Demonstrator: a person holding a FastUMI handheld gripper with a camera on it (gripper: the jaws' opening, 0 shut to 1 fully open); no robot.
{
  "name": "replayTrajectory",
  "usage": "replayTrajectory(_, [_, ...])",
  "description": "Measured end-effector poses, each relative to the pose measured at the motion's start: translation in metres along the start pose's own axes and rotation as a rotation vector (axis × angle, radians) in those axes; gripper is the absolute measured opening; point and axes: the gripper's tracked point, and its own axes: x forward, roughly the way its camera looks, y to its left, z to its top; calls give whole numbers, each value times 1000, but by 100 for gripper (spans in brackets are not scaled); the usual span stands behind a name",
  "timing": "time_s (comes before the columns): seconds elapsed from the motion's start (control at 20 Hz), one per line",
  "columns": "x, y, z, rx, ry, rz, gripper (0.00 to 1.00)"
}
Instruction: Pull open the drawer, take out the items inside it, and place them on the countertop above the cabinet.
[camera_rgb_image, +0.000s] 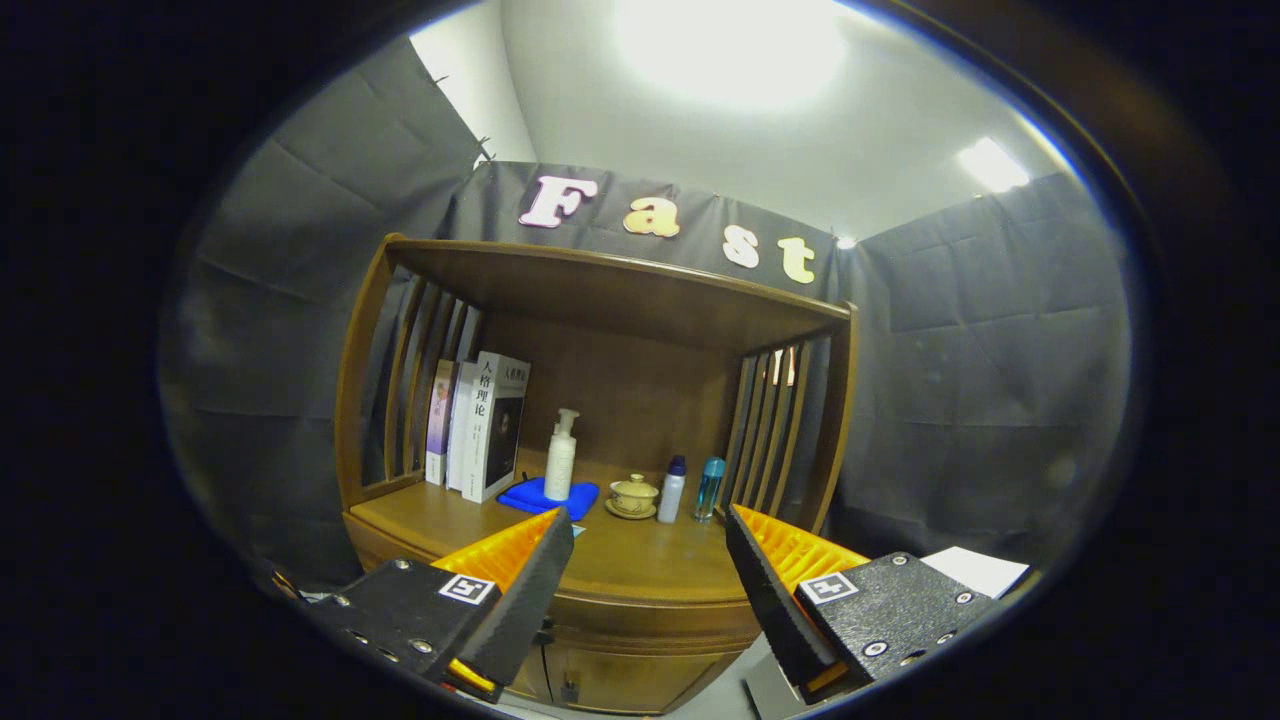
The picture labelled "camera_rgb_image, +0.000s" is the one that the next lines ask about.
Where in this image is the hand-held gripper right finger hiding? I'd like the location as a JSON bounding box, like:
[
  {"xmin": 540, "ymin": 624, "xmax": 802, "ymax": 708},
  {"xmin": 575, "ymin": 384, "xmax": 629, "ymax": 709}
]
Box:
[{"xmin": 724, "ymin": 503, "xmax": 1004, "ymax": 706}]

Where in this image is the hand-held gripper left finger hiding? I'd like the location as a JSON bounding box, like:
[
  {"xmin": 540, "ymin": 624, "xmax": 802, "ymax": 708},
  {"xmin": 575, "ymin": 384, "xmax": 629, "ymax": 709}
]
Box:
[{"xmin": 305, "ymin": 507, "xmax": 577, "ymax": 704}]

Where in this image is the wooden drawer with black knob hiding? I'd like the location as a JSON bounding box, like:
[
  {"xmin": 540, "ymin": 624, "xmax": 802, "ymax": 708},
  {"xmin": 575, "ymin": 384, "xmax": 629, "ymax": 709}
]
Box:
[{"xmin": 520, "ymin": 590, "xmax": 766, "ymax": 656}]

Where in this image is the wooden cabinet door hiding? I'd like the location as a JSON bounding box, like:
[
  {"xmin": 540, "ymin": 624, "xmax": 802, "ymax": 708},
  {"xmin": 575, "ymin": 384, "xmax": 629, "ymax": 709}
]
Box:
[
  {"xmin": 508, "ymin": 640, "xmax": 551, "ymax": 701},
  {"xmin": 548, "ymin": 645, "xmax": 746, "ymax": 716}
]

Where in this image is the wooden countertop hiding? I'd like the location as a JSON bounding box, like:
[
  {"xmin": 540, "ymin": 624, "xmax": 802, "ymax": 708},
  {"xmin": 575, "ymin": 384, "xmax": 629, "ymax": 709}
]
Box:
[{"xmin": 345, "ymin": 465, "xmax": 801, "ymax": 606}]

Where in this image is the brown wooden cabinet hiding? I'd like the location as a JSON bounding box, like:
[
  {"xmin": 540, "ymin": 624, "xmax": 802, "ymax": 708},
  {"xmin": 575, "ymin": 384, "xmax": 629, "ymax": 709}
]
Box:
[{"xmin": 333, "ymin": 233, "xmax": 859, "ymax": 716}]

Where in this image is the blue folded cloth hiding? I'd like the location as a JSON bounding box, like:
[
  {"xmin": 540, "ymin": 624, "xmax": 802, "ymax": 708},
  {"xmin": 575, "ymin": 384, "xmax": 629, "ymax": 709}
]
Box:
[{"xmin": 497, "ymin": 476, "xmax": 601, "ymax": 522}]

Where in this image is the clear blue bottle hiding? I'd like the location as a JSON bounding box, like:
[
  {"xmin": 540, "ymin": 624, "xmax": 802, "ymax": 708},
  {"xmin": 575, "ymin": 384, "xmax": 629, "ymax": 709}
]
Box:
[{"xmin": 694, "ymin": 457, "xmax": 726, "ymax": 523}]

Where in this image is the white pump bottle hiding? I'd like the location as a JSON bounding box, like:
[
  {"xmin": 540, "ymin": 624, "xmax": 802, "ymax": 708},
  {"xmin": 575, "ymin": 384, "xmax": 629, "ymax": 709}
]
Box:
[{"xmin": 544, "ymin": 408, "xmax": 581, "ymax": 502}]

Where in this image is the white bottle dark blue cap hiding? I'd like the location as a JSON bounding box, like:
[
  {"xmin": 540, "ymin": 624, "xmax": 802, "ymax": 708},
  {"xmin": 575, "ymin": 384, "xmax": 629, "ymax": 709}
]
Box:
[{"xmin": 657, "ymin": 456, "xmax": 688, "ymax": 524}]

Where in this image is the yellow lidded teacup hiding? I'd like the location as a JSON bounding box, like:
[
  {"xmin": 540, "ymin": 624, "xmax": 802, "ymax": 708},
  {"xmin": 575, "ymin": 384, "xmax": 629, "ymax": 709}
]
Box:
[{"xmin": 610, "ymin": 474, "xmax": 661, "ymax": 515}]

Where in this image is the thick white portrait cover book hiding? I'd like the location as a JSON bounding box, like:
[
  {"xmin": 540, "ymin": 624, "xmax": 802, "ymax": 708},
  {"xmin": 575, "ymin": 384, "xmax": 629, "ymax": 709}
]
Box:
[{"xmin": 462, "ymin": 351, "xmax": 532, "ymax": 504}]

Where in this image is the thin white book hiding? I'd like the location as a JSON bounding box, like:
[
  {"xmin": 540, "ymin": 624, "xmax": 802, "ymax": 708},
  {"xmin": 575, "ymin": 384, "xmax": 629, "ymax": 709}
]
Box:
[{"xmin": 446, "ymin": 361, "xmax": 479, "ymax": 492}]

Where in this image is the purple spine book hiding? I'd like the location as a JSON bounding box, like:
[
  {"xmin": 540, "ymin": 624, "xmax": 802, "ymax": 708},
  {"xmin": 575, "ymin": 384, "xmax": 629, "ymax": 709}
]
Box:
[{"xmin": 425, "ymin": 359, "xmax": 457, "ymax": 486}]

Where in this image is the small ceiling light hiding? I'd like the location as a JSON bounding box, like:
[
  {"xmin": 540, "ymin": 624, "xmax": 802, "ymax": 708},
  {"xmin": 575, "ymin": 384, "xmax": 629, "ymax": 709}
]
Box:
[{"xmin": 958, "ymin": 137, "xmax": 1031, "ymax": 194}]

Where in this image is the large ceiling light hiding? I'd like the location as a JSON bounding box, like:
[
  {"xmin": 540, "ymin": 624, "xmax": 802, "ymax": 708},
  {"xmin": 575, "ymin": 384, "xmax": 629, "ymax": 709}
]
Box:
[{"xmin": 612, "ymin": 0, "xmax": 851, "ymax": 106}]

